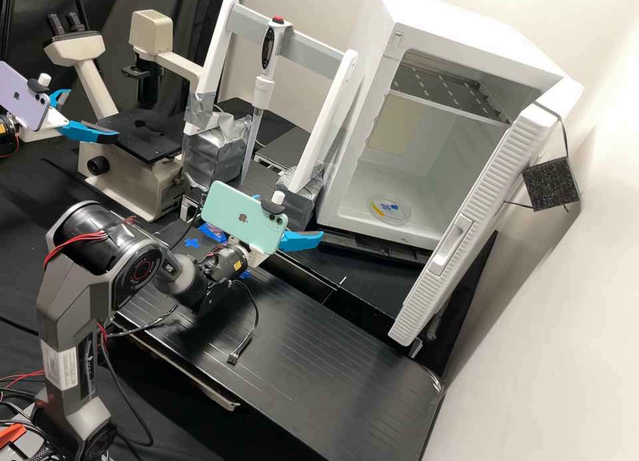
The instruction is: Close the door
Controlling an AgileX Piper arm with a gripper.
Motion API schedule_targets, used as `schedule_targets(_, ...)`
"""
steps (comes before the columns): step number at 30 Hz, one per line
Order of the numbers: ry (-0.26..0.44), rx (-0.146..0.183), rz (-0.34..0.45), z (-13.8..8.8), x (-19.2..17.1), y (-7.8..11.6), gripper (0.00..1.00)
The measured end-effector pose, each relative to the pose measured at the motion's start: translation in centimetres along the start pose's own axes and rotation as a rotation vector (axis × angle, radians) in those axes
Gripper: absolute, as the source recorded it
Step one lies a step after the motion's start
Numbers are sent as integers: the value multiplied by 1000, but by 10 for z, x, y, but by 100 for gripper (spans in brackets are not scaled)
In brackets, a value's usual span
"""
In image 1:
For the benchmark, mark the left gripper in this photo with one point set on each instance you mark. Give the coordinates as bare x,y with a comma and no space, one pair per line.
56,119

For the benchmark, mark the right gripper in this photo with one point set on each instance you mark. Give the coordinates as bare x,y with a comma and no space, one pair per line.
257,258

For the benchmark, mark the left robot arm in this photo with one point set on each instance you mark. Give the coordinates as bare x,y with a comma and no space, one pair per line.
6,131

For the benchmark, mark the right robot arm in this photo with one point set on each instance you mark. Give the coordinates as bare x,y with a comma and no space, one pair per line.
75,291

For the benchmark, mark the incubator door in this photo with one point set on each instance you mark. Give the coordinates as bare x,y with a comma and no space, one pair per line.
474,221

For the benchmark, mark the black platform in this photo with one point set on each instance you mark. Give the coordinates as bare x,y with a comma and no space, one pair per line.
284,146
369,281
324,371

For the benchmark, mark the cream microscope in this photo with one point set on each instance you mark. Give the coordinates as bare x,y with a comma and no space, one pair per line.
125,181

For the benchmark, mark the blue bottle holder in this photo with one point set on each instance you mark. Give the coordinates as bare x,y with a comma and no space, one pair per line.
212,233

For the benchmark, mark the petri dish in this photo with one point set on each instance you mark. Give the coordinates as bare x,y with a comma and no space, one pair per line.
394,209

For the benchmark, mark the white pipette stand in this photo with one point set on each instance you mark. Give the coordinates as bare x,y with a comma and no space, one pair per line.
319,136

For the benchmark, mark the pipette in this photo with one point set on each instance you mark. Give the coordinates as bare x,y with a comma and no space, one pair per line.
272,42

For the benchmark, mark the white incubator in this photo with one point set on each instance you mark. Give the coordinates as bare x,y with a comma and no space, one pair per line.
379,32

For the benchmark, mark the left wrist camera phone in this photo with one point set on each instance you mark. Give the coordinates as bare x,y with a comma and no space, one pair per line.
20,94

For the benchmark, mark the wrist camera phone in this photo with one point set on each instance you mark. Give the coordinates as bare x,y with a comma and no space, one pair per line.
20,94
239,216

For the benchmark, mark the right wrist camera phone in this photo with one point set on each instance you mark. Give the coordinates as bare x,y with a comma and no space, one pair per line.
239,216

